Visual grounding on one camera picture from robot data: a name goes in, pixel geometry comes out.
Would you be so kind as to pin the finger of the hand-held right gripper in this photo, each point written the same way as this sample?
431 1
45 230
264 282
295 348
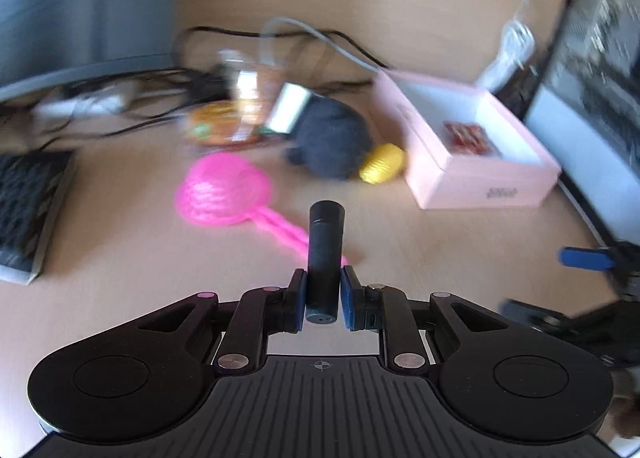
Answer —
540 315
585 258

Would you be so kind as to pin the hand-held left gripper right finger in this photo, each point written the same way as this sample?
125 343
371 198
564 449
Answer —
350 303

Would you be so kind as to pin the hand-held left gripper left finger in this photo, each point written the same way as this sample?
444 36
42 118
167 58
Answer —
298 300

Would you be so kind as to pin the black cylinder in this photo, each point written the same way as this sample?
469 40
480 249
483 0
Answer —
325 263

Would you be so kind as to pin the pink woven toy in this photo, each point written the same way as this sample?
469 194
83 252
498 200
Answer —
225 190

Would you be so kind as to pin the yellow woven ball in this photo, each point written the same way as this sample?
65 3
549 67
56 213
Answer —
382 164

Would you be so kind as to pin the pink box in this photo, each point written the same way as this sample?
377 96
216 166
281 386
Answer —
450 188

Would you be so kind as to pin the dark grey plush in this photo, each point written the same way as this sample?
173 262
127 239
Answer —
330 138

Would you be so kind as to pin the small white box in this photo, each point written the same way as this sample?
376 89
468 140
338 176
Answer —
287 108

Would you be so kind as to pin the orange snack packet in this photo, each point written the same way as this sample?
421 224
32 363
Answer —
215 120

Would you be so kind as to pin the red packet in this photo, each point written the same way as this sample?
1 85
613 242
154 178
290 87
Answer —
470 137

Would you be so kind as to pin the curved black monitor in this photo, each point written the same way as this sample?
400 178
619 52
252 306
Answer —
595 68

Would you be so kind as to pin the black power adapter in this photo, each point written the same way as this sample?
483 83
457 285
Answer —
205 85

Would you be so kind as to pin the white power strip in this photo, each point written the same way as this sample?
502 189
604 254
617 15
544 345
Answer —
85 103

